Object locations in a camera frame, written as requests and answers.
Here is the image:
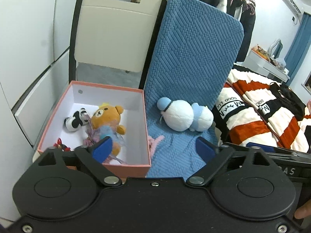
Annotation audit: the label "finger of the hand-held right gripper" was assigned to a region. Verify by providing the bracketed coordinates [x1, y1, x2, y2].
[220, 141, 311, 162]

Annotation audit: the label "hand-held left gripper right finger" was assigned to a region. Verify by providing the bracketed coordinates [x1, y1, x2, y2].
[186, 136, 270, 187]

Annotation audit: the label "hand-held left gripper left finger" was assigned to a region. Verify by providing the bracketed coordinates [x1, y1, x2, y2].
[36, 136, 123, 187]

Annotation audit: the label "blue white plush purple ribbon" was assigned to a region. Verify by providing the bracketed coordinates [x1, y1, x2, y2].
[83, 124, 127, 164]

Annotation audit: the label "brown bear plush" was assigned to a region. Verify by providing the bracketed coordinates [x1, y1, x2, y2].
[91, 103, 127, 156]

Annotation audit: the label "panda plush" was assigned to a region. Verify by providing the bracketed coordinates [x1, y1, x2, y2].
[64, 107, 91, 132]

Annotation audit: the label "blue and white plush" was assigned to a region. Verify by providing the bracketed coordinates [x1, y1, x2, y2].
[157, 97, 214, 133]

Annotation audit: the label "small red toy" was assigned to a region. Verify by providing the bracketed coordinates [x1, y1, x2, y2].
[53, 138, 71, 152]

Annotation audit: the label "pink cardboard box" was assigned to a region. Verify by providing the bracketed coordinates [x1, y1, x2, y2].
[37, 81, 151, 178]

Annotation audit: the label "person's right hand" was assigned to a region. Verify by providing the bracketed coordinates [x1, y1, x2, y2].
[294, 200, 311, 220]

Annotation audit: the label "striped fleece blanket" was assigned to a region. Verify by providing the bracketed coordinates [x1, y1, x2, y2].
[212, 64, 311, 154]

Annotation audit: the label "pink plush toy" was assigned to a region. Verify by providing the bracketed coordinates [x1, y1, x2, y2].
[148, 135, 164, 159]

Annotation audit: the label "black garment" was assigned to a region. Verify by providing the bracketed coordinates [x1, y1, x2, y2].
[270, 83, 307, 122]

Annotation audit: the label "clutter on desk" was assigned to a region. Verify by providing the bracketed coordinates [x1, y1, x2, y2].
[251, 44, 289, 73]

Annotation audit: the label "white desk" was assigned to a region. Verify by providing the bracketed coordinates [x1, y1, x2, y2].
[245, 50, 291, 83]

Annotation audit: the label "blue curtain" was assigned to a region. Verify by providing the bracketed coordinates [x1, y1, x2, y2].
[284, 12, 311, 83]

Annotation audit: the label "beige chair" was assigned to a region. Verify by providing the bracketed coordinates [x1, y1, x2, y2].
[68, 0, 168, 90]

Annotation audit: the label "white wardrobe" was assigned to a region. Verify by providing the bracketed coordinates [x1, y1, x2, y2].
[0, 0, 85, 221]

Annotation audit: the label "hanging clothes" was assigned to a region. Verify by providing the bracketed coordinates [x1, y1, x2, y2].
[146, 0, 257, 63]

